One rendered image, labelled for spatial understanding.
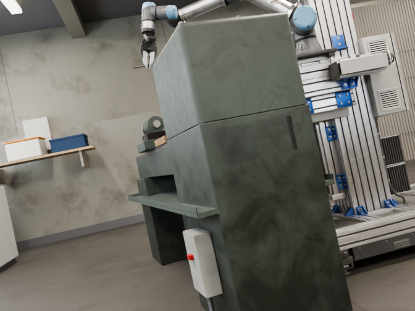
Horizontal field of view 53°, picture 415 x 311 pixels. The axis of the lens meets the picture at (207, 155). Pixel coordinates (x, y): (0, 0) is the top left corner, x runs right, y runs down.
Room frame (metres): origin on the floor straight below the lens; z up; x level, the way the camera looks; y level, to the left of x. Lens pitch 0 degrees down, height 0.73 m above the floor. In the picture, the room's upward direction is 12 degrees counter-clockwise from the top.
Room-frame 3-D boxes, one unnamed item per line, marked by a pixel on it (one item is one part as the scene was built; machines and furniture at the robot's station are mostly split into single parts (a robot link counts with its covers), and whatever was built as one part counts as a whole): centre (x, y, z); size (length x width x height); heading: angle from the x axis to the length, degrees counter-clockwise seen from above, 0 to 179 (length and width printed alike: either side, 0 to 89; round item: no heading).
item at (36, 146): (5.63, 2.38, 1.35); 0.47 x 0.39 x 0.26; 99
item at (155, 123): (3.42, 0.39, 1.01); 0.30 x 0.20 x 0.29; 18
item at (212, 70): (1.90, -0.13, 1.06); 0.59 x 0.48 x 0.39; 18
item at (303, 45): (2.28, -0.66, 1.21); 0.15 x 0.15 x 0.10
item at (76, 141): (5.72, 1.82, 1.31); 0.47 x 0.35 x 0.18; 99
